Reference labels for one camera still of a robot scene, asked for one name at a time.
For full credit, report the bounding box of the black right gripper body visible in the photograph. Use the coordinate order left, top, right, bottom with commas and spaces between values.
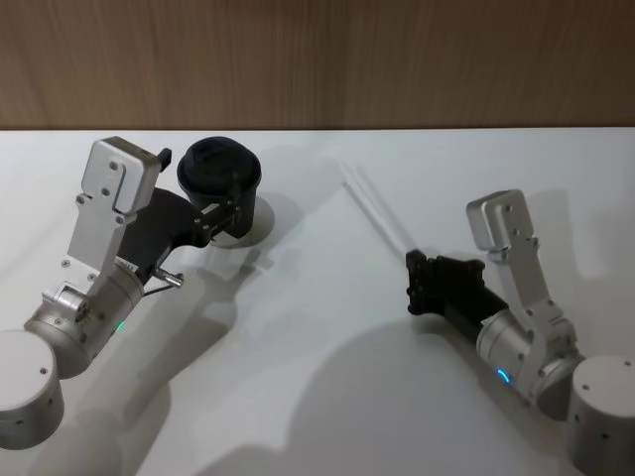
435, 255, 505, 329

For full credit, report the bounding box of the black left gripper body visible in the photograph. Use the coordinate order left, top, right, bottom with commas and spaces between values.
115, 189, 210, 279

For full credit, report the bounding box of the black cup with lid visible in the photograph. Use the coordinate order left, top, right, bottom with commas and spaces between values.
176, 137, 263, 239

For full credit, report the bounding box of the thin clear straw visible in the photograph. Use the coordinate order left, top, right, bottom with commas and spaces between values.
356, 167, 409, 249
339, 165, 411, 253

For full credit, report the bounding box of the thin dark cable silver plug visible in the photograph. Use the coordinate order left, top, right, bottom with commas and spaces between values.
142, 269, 186, 299

